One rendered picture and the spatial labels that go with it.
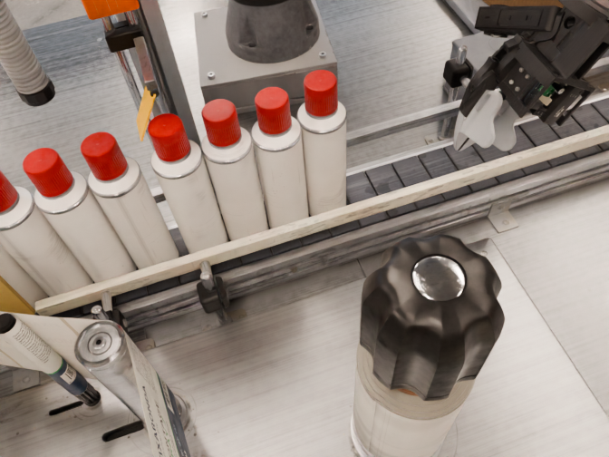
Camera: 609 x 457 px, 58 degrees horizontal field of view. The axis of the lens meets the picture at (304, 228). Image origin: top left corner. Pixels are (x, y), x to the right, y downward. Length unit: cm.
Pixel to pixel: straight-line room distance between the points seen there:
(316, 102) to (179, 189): 16
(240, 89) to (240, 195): 31
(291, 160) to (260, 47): 34
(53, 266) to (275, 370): 26
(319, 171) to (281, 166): 6
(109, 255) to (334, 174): 26
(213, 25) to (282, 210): 45
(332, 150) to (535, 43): 24
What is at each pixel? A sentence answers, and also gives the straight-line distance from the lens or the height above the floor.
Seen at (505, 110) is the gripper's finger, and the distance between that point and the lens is 71.
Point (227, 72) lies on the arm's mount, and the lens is 88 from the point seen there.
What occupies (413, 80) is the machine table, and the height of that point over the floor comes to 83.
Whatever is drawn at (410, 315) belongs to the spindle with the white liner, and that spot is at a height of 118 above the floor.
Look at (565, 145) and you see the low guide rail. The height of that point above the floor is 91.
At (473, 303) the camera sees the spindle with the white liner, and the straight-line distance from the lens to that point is 30.
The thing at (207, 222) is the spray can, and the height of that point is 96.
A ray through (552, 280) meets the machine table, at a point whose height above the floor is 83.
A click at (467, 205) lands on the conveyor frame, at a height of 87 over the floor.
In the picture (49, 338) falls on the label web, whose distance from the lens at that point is 52.
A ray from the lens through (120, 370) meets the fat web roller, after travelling 45.
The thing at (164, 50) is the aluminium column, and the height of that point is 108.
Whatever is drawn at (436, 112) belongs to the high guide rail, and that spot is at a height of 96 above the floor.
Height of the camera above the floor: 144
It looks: 55 degrees down
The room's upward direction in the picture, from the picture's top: 6 degrees counter-clockwise
